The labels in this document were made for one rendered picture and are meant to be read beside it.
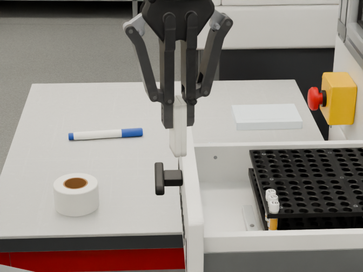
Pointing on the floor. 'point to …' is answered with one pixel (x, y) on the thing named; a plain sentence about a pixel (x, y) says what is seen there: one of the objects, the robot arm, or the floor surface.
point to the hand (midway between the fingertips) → (177, 126)
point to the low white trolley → (115, 172)
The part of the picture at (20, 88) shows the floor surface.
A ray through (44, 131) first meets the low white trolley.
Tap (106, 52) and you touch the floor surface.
